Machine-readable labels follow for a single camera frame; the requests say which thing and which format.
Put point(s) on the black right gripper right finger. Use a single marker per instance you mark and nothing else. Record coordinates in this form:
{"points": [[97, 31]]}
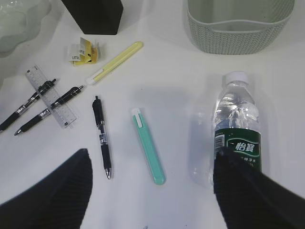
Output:
{"points": [[248, 199]]}

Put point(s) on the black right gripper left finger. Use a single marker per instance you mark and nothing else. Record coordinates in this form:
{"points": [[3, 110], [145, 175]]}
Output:
{"points": [[59, 201]]}

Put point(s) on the clear water bottle green label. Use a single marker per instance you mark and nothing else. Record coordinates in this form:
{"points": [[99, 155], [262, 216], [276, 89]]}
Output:
{"points": [[227, 119]]}

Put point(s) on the mint green utility knife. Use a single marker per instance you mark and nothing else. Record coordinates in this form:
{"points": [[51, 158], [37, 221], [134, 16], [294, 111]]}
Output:
{"points": [[151, 154]]}

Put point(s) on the yellow white waste paper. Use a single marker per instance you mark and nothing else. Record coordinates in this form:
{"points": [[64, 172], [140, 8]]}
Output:
{"points": [[83, 53]]}

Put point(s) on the black gel pen right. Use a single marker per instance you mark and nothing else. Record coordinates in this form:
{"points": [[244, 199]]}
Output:
{"points": [[100, 123]]}

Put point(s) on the black gel pen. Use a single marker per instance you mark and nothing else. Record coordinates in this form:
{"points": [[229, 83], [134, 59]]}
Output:
{"points": [[73, 92], [23, 108], [100, 123]]}

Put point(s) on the clear plastic ruler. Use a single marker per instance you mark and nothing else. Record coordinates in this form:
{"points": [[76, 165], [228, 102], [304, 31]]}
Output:
{"points": [[63, 114]]}

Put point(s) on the black gel pen middle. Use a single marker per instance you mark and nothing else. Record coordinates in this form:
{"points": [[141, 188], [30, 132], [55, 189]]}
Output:
{"points": [[73, 92]]}

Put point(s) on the black gel pen far left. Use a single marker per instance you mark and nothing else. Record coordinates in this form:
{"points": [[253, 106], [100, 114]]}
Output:
{"points": [[23, 108]]}

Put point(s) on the yellow utility knife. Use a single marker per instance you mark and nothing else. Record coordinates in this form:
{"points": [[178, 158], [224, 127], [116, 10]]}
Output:
{"points": [[114, 63]]}

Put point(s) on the sage green woven plastic basket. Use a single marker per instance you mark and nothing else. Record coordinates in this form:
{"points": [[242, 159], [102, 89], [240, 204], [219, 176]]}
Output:
{"points": [[237, 27]]}

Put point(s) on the light green wavy glass plate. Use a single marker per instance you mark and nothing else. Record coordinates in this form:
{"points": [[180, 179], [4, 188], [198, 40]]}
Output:
{"points": [[20, 20]]}

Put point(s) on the black square pen holder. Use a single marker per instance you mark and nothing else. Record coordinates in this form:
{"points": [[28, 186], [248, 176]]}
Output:
{"points": [[96, 17]]}

